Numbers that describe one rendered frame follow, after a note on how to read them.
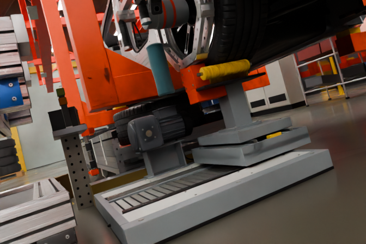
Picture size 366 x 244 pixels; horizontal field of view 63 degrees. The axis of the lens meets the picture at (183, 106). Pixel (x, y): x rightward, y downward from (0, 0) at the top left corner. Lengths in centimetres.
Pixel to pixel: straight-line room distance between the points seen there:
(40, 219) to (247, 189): 63
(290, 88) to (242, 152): 506
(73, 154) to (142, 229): 99
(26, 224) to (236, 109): 100
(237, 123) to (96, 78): 82
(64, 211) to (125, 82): 106
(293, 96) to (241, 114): 480
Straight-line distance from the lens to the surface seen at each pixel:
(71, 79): 374
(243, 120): 149
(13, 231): 89
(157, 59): 150
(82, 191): 186
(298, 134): 142
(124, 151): 185
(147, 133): 156
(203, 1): 128
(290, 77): 631
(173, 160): 178
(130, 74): 181
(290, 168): 118
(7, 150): 960
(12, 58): 102
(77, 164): 185
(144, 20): 125
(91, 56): 180
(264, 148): 130
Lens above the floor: 33
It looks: 3 degrees up
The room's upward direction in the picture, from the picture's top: 15 degrees counter-clockwise
